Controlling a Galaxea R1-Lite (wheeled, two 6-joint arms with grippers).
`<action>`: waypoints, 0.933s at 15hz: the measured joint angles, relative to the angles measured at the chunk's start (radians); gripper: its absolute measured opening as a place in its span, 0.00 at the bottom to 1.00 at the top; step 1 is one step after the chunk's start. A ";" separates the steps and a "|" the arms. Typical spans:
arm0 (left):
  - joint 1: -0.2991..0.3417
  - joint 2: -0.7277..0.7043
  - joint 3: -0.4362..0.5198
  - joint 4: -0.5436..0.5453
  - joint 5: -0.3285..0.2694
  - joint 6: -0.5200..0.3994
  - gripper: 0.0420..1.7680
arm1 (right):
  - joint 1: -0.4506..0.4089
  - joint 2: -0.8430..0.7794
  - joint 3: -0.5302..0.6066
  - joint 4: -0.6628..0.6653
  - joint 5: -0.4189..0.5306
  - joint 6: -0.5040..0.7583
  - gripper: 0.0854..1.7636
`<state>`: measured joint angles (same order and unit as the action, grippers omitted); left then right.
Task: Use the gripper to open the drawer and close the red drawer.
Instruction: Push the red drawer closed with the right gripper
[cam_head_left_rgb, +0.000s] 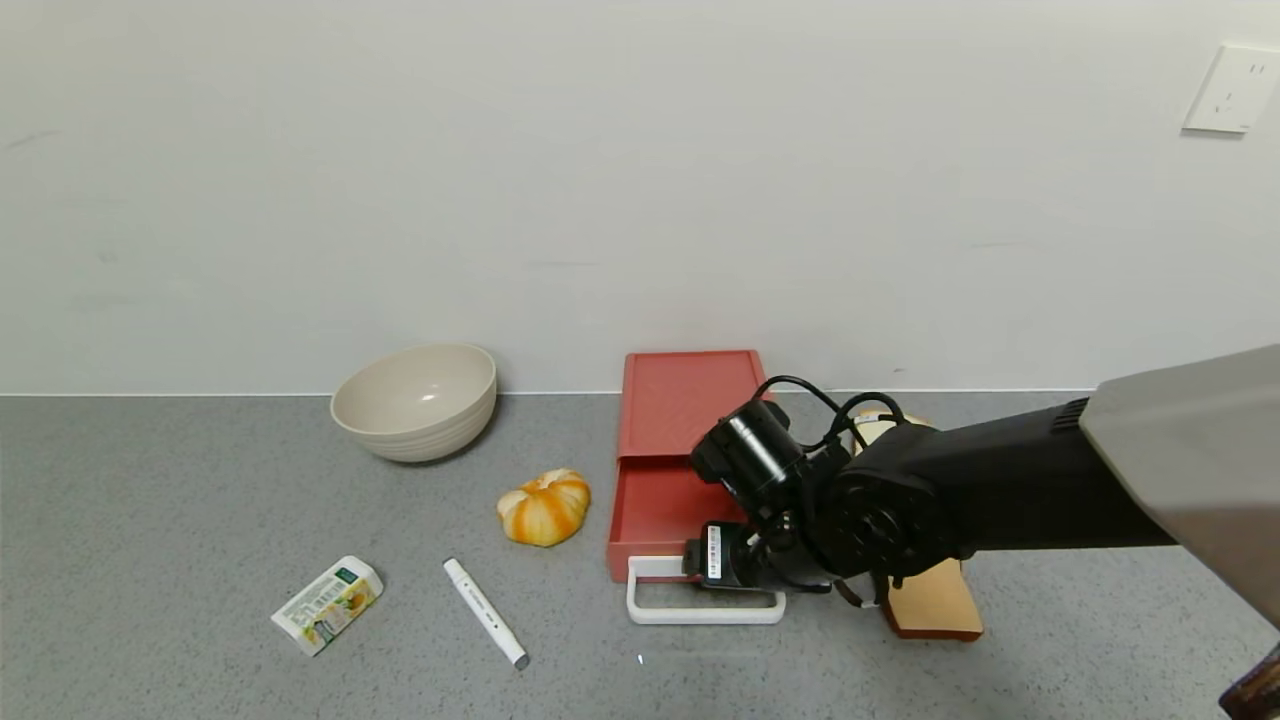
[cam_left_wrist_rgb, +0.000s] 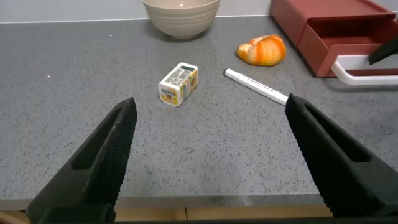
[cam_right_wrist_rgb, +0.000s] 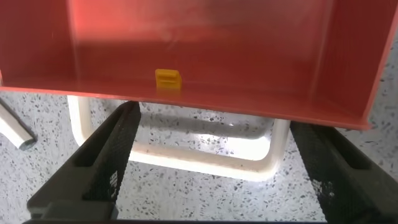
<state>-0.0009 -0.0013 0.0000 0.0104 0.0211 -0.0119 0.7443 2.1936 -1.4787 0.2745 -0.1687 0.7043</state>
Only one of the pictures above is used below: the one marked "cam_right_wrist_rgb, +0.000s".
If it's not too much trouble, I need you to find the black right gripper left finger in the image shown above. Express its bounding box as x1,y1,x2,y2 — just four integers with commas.
26,100,142,220

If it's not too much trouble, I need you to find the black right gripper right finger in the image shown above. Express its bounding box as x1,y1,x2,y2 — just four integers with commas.
289,121,398,224

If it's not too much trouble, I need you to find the red drawer with white handle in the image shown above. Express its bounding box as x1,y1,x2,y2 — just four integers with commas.
0,0,398,183

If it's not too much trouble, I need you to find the white marker pen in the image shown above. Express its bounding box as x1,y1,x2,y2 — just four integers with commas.
0,97,39,151

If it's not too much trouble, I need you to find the small yellow plastic clip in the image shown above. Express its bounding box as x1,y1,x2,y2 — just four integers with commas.
154,68,183,91

